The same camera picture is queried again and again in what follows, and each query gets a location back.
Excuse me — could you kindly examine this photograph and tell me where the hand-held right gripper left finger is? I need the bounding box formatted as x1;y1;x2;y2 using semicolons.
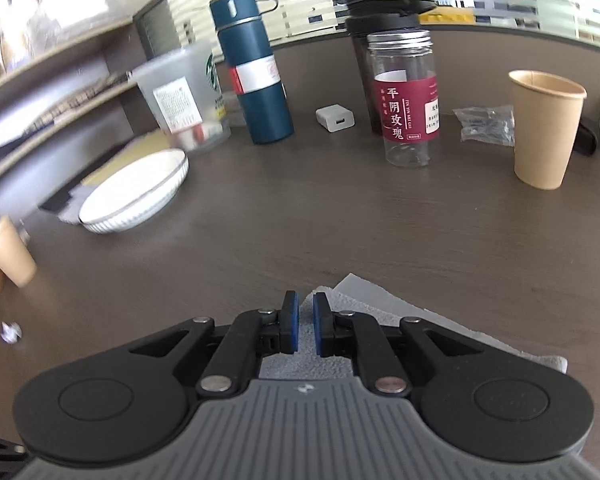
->
130;290;301;396

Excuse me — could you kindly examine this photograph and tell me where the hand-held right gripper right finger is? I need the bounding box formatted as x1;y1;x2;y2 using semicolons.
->
312;291;481;398

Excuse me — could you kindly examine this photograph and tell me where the grey towel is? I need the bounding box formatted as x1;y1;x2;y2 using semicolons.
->
260;273;568;381

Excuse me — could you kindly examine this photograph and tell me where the tan paper cup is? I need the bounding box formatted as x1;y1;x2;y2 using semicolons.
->
508;70;588;191
0;216;38;288

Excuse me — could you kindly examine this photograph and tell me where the white charger adapter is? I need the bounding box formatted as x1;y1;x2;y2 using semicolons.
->
315;105;355;133

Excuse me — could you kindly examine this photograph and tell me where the white ribbed bowl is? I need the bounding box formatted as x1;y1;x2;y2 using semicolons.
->
78;149;189;234

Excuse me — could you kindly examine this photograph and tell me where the dark blue thermos bottle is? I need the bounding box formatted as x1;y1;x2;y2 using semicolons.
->
209;0;296;146

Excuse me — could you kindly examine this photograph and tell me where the clear jar with red label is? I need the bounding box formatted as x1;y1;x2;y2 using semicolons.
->
366;30;441;168

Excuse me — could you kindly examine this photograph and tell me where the clear plastic cup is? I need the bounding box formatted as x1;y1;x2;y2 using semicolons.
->
128;42;232;153

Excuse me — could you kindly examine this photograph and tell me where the plastic bag of screws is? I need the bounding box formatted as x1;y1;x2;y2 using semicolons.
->
452;105;517;148

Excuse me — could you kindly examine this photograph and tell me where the dark shaker bottle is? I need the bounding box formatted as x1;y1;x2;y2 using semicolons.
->
343;0;438;136

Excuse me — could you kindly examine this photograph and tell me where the wooden shelf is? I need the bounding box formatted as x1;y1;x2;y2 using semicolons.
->
0;15;146;196

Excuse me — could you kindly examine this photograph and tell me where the small black object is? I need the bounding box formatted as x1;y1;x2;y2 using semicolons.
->
577;119;598;157

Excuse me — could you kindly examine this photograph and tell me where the frosted glass partition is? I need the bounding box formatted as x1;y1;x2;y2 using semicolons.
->
132;0;600;56

